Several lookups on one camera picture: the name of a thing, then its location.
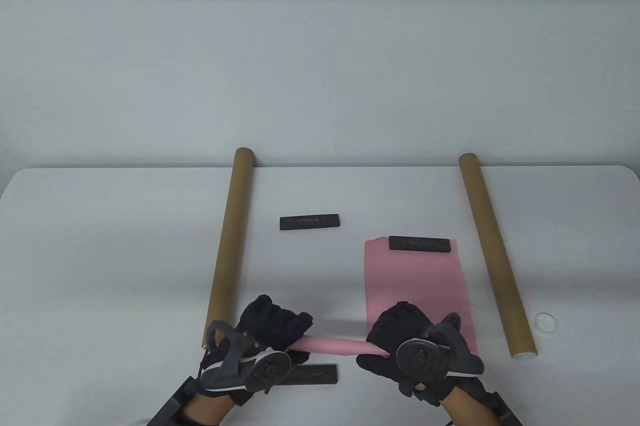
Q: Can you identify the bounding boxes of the person's right hand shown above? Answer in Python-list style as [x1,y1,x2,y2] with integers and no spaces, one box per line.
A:
[356,301,486,407]

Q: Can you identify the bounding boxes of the person's left hand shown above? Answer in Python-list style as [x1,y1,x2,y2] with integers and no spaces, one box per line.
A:
[200,295,314,407]

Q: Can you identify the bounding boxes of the pink paper sheet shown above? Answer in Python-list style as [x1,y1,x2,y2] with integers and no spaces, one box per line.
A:
[287,335,391,358]
[364,236,479,357]

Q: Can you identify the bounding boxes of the black bar paperweight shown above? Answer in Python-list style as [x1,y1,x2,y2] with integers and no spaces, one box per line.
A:
[279,215,341,231]
[389,236,451,252]
[280,364,339,387]

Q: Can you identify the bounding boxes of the brown cardboard mailing tube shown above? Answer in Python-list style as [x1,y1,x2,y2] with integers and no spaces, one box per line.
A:
[458,153,540,360]
[201,147,256,348]

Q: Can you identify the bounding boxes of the person's right forearm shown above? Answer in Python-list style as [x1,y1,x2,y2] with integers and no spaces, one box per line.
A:
[444,392,502,426]

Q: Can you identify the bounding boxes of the person's left forearm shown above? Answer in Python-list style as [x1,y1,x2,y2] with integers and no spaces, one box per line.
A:
[181,391,237,426]

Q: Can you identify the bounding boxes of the grey hand tracker controller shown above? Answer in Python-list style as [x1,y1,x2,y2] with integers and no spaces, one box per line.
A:
[202,320,292,393]
[396,313,485,393]

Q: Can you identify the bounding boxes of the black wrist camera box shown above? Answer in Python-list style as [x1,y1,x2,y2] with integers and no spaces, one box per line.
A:
[145,376,198,426]
[482,391,524,426]

